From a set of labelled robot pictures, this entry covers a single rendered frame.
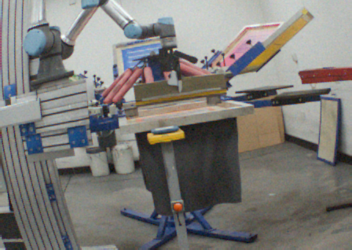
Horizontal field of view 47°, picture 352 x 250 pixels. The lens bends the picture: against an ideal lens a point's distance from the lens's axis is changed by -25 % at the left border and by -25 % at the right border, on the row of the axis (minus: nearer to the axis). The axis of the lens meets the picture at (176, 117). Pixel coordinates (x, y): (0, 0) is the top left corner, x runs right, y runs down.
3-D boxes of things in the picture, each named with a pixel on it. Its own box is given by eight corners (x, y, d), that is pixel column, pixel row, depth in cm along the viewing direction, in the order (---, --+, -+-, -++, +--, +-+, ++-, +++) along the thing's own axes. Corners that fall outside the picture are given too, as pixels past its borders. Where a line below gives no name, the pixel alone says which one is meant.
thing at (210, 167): (243, 202, 236) (236, 115, 232) (152, 219, 231) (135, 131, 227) (243, 200, 239) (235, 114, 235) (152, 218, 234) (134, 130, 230)
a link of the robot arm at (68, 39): (45, 54, 251) (97, -22, 233) (57, 53, 265) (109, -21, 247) (55, 66, 249) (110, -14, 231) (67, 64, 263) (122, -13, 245)
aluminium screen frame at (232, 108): (254, 113, 224) (253, 104, 224) (120, 134, 218) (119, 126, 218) (221, 104, 302) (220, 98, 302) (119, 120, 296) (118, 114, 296)
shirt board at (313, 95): (331, 97, 329) (331, 87, 328) (329, 103, 292) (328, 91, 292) (174, 115, 384) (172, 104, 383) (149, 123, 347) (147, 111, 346)
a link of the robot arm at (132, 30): (89, -24, 223) (144, 27, 215) (98, -22, 233) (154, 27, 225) (75, -8, 227) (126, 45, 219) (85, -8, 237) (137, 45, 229)
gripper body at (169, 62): (160, 73, 236) (157, 48, 235) (180, 71, 237) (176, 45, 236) (162, 73, 229) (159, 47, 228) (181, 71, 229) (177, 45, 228)
